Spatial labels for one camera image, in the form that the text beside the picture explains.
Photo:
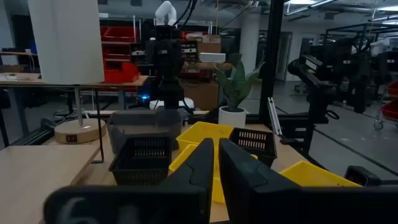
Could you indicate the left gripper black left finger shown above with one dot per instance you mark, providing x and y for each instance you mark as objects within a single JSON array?
[{"x": 199, "y": 168}]

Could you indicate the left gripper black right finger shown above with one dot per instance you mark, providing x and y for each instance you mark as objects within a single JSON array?
[{"x": 242, "y": 174}]

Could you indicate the yellow plastic basket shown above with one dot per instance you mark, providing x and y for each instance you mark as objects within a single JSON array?
[
  {"x": 311, "y": 175},
  {"x": 183, "y": 158},
  {"x": 202, "y": 132}
]

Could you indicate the black slotted plastic basket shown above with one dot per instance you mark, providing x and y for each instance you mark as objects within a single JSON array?
[
  {"x": 140, "y": 168},
  {"x": 255, "y": 140}
]

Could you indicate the translucent gray plastic bin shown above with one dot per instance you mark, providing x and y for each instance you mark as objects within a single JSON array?
[{"x": 143, "y": 124}]

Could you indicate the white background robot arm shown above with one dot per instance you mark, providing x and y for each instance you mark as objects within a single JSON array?
[{"x": 165, "y": 12}]

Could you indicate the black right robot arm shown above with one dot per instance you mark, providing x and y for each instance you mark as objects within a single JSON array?
[{"x": 169, "y": 93}]

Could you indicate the black background robot arm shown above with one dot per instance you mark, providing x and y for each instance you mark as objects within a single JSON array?
[{"x": 317, "y": 90}]

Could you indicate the small cardboard box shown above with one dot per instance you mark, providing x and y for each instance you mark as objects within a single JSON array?
[{"x": 209, "y": 43}]

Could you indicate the flat white box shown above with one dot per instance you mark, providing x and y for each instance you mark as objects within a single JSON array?
[{"x": 212, "y": 57}]

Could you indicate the rack of red bins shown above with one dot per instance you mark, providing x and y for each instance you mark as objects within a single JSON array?
[{"x": 119, "y": 74}]

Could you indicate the large cardboard box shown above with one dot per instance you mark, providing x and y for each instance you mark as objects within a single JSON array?
[{"x": 202, "y": 95}]

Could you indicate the green plant in white pot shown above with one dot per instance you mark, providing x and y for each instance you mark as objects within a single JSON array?
[{"x": 231, "y": 118}]

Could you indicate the silver aluminium bar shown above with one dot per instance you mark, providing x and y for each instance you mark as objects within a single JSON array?
[{"x": 275, "y": 118}]

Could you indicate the white shade lamp wooden base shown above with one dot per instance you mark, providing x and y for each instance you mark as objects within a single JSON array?
[{"x": 65, "y": 40}]

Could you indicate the background wooden table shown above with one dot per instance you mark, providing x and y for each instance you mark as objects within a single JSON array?
[{"x": 18, "y": 81}]

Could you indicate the cart with red bins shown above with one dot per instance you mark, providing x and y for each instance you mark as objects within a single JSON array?
[{"x": 390, "y": 109}]

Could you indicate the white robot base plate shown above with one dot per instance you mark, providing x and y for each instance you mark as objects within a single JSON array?
[{"x": 186, "y": 102}]

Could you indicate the black aluminium table frame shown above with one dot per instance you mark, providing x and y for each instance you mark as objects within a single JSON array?
[{"x": 272, "y": 62}]

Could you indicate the small black table camera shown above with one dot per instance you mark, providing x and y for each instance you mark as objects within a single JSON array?
[{"x": 360, "y": 175}]

